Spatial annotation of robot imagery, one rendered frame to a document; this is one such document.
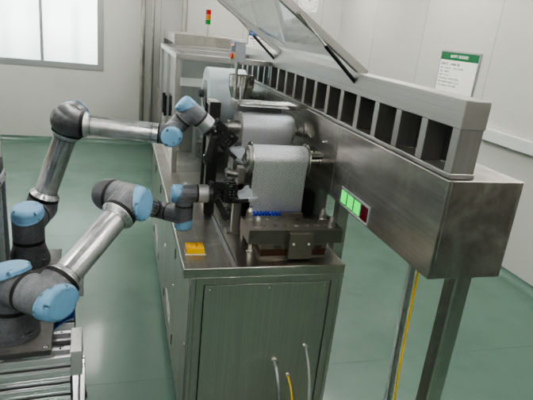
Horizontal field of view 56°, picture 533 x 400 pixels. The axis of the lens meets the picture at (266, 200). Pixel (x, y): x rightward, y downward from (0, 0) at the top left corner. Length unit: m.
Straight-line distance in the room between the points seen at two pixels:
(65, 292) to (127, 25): 6.21
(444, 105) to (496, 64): 3.55
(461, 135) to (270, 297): 1.02
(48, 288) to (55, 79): 6.21
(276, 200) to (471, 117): 1.01
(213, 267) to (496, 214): 1.01
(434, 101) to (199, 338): 1.25
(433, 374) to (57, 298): 1.22
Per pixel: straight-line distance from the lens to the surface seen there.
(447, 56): 5.59
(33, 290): 1.56
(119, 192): 1.73
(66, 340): 1.82
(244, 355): 2.18
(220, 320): 2.06
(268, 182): 2.13
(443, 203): 1.46
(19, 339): 1.70
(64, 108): 1.99
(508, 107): 4.83
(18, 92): 7.71
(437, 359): 1.84
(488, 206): 1.55
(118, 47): 7.53
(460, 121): 1.43
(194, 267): 1.94
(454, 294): 1.72
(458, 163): 1.46
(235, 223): 2.25
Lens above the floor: 1.77
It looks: 18 degrees down
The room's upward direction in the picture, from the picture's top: 6 degrees clockwise
